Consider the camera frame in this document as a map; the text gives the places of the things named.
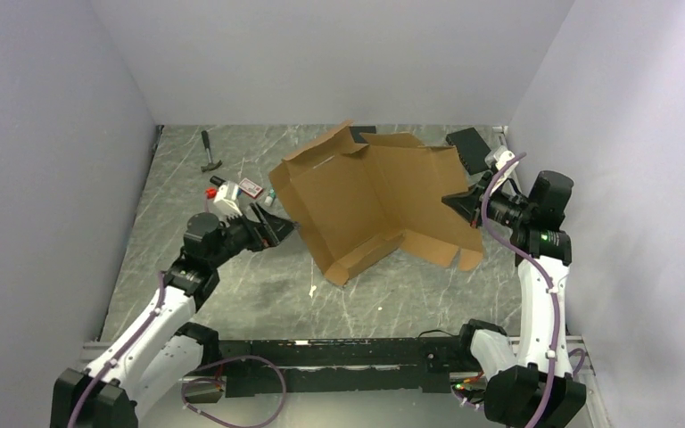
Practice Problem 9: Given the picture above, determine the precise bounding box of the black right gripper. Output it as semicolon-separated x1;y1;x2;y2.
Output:
442;171;533;229

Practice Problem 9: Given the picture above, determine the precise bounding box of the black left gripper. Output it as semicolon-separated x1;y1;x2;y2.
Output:
209;201;299;268

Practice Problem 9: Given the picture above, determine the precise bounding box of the brown cardboard box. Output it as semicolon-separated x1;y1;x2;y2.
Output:
268;121;483;285

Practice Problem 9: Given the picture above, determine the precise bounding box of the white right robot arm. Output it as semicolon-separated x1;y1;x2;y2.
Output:
455;170;586;427

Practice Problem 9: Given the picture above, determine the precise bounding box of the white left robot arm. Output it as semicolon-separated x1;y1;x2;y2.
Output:
49;203;298;427

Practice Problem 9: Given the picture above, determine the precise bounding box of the small black box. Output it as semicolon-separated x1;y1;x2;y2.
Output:
349;125;377;144

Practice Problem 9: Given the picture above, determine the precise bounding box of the small white green bottle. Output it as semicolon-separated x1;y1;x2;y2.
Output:
264;189;276;207

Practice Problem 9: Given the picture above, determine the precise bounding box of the red white card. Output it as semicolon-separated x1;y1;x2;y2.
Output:
238;177;264;199

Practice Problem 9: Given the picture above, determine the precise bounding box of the black hammer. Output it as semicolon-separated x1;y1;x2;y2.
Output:
200;130;223;173

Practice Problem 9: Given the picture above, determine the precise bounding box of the black flat network switch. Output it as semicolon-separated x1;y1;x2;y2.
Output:
445;128;490;175

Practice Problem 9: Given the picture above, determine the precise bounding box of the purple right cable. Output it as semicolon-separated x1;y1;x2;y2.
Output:
452;152;587;428

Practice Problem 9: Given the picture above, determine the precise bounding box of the purple cable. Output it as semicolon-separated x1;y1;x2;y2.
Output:
452;152;587;428
67;271;287;428

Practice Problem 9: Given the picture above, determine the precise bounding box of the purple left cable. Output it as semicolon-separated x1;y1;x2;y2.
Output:
67;271;287;428

